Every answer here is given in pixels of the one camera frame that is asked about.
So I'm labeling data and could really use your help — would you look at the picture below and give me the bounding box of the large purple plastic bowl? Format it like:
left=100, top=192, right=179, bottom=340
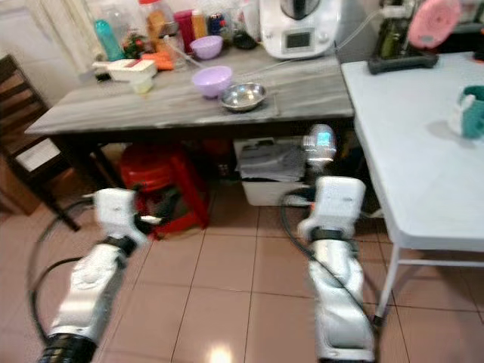
left=191, top=65, right=234, bottom=100

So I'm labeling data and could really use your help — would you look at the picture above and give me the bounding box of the small purple plastic bowl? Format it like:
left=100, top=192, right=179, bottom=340
left=190, top=35, right=225, bottom=61

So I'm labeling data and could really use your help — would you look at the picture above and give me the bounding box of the white plastic storage bin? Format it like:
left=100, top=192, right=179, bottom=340
left=233, top=138, right=312, bottom=207

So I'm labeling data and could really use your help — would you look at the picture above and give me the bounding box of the red plastic stool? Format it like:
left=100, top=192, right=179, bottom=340
left=118, top=143, right=210, bottom=238

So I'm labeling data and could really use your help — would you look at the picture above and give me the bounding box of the green glass bottle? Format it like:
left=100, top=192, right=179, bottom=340
left=378, top=18, right=414, bottom=58

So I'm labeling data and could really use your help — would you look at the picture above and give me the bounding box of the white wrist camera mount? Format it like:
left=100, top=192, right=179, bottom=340
left=93, top=188, right=149, bottom=245
left=298, top=175, right=368, bottom=240

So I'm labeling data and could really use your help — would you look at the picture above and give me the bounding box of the white flat kitchen box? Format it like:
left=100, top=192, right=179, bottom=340
left=92, top=58, right=159, bottom=83

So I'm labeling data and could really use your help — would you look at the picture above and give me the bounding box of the black tray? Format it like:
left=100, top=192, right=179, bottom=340
left=368, top=15, right=444, bottom=75

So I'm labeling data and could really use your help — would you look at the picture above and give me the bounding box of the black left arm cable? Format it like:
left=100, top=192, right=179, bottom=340
left=26, top=198, right=101, bottom=327

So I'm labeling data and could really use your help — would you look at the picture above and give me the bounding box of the stainless steel bowl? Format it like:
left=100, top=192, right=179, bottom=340
left=219, top=82, right=268, bottom=113

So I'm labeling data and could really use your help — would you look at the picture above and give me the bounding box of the small black dish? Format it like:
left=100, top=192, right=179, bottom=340
left=231, top=30, right=259, bottom=51

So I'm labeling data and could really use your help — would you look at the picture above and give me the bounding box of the green and red ornament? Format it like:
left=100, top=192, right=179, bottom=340
left=120, top=33, right=151, bottom=60

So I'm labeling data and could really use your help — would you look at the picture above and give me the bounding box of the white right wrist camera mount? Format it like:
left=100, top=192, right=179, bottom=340
left=298, top=175, right=368, bottom=240

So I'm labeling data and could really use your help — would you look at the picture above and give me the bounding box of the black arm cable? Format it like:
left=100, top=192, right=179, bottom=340
left=278, top=188, right=380, bottom=327
left=26, top=198, right=101, bottom=327

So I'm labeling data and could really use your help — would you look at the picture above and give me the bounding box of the magenta tumbler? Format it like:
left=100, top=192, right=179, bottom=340
left=173, top=9, right=196, bottom=52

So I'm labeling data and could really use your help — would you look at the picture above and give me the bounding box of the blue drink can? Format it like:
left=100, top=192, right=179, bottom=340
left=207, top=12, right=227, bottom=37

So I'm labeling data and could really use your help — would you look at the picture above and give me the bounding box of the folded grey cloth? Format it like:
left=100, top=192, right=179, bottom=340
left=238, top=143, right=308, bottom=182

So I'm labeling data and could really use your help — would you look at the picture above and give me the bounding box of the teal water bottle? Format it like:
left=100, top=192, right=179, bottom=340
left=94, top=18, right=125, bottom=63

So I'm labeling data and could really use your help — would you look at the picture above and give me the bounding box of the white paper sheet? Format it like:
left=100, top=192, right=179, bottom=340
left=14, top=138, right=61, bottom=172

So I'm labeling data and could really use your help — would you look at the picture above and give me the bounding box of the red lidded food jar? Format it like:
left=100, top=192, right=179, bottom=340
left=139, top=0, right=172, bottom=54

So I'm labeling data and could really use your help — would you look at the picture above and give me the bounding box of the orange packet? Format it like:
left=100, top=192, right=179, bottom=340
left=139, top=51, right=175, bottom=72

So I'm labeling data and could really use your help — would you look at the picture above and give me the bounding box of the small pale yellow cup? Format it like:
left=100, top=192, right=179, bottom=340
left=130, top=76, right=155, bottom=96

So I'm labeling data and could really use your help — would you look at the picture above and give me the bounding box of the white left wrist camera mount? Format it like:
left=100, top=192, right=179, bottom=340
left=93, top=188, right=149, bottom=245

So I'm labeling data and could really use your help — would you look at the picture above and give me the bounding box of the grey marble top table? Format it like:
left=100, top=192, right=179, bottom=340
left=24, top=44, right=356, bottom=232

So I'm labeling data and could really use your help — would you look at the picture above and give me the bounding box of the dark wooden chair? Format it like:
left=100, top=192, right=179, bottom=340
left=0, top=53, right=82, bottom=232

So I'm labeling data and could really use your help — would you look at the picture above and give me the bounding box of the yellow bottle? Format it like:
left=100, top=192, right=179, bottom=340
left=191, top=11, right=208, bottom=39

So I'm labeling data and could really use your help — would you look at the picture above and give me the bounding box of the teal and white cloth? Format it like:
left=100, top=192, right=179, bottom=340
left=447, top=85, right=484, bottom=140

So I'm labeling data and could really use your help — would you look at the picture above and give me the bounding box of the shiny steel cup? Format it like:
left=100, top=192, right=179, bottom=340
left=302, top=124, right=338, bottom=166

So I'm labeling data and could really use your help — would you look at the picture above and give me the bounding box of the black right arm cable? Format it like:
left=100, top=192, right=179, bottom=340
left=278, top=188, right=380, bottom=327

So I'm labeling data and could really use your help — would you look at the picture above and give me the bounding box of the pink round appliance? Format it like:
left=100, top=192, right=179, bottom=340
left=406, top=0, right=463, bottom=51

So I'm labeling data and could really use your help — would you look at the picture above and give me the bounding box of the white kitchen food processor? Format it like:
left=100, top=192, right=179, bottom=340
left=259, top=0, right=346, bottom=61

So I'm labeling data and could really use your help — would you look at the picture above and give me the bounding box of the white folding table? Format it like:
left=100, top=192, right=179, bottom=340
left=340, top=51, right=484, bottom=327

